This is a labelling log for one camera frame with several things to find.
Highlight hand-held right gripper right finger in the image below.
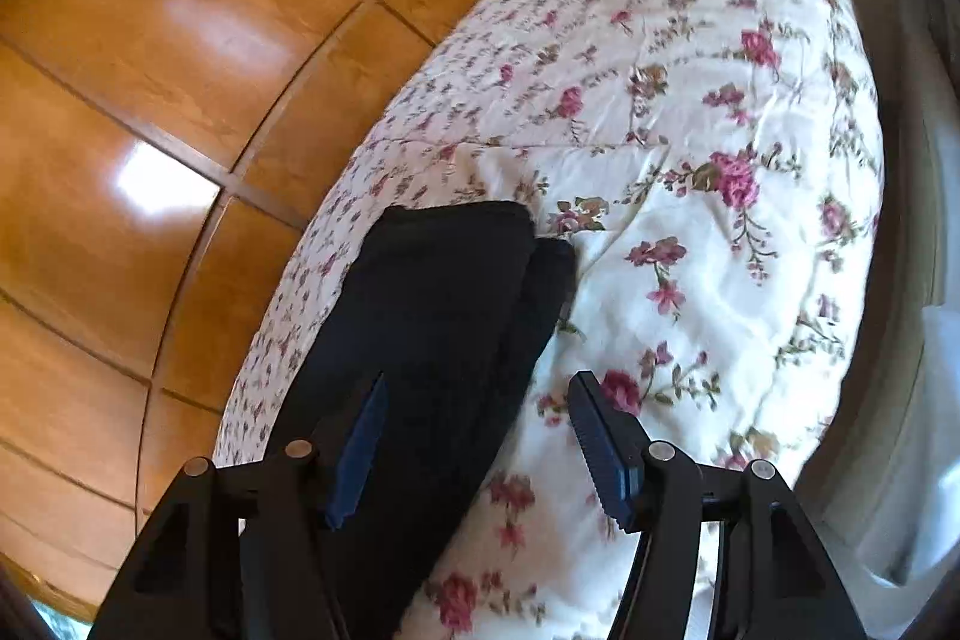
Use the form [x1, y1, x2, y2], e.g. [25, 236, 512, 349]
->
[568, 370, 867, 640]

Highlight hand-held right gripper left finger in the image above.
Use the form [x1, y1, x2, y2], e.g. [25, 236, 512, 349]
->
[97, 372, 389, 640]

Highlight black pants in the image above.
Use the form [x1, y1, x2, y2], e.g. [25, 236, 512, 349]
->
[262, 201, 578, 640]

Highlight floral bedspread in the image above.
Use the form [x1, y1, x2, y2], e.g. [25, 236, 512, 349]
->
[214, 0, 886, 640]

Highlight wooden wardrobe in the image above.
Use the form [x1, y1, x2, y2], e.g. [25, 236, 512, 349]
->
[0, 0, 537, 603]

